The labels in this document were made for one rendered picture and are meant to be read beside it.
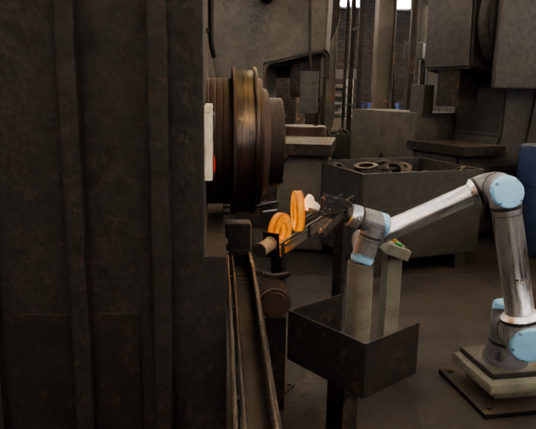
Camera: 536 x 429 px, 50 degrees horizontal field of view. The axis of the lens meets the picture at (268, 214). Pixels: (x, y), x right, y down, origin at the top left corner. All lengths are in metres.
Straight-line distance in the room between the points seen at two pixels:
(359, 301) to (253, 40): 2.50
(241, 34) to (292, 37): 0.39
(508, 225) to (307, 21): 2.65
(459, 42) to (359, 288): 3.15
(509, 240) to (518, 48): 3.05
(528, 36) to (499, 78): 0.44
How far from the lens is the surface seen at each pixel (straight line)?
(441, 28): 5.55
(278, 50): 4.54
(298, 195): 2.18
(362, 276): 2.67
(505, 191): 2.31
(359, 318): 2.74
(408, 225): 2.42
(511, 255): 2.39
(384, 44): 10.82
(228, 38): 4.61
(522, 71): 5.28
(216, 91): 1.75
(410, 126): 5.76
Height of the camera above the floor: 1.28
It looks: 12 degrees down
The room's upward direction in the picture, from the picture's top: 1 degrees clockwise
